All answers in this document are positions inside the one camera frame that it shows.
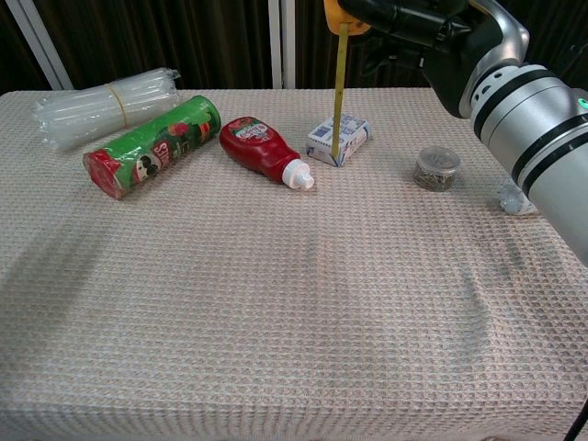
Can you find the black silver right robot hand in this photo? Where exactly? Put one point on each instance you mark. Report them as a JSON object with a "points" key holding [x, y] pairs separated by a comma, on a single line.
{"points": [[452, 55]]}

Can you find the yellow tape measure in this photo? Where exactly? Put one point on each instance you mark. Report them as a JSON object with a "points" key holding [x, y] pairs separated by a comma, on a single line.
{"points": [[336, 16]]}

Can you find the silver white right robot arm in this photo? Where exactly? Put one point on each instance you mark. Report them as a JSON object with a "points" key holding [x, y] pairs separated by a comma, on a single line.
{"points": [[537, 124]]}

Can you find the small clear jar of pins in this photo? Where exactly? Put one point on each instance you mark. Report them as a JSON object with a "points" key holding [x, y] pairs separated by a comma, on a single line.
{"points": [[436, 167]]}

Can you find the white blue printed small box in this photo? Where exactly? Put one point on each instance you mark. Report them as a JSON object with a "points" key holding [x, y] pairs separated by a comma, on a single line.
{"points": [[353, 133]]}

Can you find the white plastic wrapped bottle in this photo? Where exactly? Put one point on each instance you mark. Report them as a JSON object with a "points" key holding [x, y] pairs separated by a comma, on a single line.
{"points": [[512, 201]]}

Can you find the red ketchup bottle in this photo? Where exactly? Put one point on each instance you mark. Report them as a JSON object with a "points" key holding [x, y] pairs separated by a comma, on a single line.
{"points": [[257, 147]]}

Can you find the green chips can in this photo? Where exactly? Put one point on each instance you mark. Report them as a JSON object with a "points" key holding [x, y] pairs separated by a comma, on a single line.
{"points": [[156, 147]]}

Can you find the dark pleated curtain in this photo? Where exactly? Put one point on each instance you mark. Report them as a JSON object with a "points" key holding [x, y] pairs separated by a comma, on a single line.
{"points": [[138, 37]]}

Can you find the tan rubber band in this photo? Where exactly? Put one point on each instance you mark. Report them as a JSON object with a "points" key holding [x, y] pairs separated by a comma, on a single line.
{"points": [[118, 105]]}

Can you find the bundle of clear plastic sticks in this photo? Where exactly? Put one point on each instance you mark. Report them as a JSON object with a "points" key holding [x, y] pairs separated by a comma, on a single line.
{"points": [[78, 110]]}

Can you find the white upright frame bar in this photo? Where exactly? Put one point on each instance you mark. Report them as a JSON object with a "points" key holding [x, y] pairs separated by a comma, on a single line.
{"points": [[280, 41]]}

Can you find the white slanted frame bar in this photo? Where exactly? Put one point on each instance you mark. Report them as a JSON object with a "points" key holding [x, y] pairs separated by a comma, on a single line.
{"points": [[39, 41]]}

